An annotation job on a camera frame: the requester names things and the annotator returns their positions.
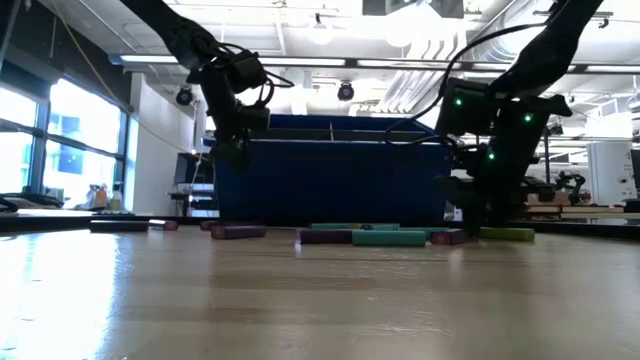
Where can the lime green wooden block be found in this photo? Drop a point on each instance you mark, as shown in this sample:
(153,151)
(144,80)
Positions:
(507,234)

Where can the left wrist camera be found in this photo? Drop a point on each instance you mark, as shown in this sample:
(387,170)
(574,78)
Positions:
(247,70)

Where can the black monitor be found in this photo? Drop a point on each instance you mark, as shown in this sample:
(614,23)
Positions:
(192,169)

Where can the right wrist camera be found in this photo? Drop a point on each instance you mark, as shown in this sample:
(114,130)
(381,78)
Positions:
(465,110)

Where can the black ceiling camera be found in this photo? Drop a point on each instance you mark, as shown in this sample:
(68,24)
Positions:
(184,96)
(345,92)

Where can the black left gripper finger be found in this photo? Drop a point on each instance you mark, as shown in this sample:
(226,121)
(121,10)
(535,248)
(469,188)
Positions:
(232,152)

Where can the large glass window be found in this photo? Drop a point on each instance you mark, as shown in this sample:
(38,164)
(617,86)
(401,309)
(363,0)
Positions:
(80,130)

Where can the black background robot arm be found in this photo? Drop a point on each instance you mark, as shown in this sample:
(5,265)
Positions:
(570,180)

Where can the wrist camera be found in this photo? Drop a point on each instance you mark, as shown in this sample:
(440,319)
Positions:
(465,110)
(247,70)

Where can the black keyboard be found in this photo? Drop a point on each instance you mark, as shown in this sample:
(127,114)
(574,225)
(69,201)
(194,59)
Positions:
(30,200)

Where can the teal wooden block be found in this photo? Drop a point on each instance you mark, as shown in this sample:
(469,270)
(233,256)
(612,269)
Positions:
(332,226)
(435,230)
(385,226)
(389,238)

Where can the white cabinet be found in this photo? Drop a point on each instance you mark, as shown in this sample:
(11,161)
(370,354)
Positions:
(610,170)

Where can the brown cardboard box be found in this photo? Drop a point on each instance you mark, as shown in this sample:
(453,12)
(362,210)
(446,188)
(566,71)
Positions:
(550,200)

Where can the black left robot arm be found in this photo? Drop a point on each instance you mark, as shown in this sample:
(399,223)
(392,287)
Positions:
(175,30)

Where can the background wooden table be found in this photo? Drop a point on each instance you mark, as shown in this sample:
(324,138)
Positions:
(590,210)

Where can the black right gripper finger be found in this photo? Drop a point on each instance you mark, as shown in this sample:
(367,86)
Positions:
(467,192)
(539,190)

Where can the blue plastic bin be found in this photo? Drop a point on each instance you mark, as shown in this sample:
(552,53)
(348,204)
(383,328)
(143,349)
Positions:
(330,185)

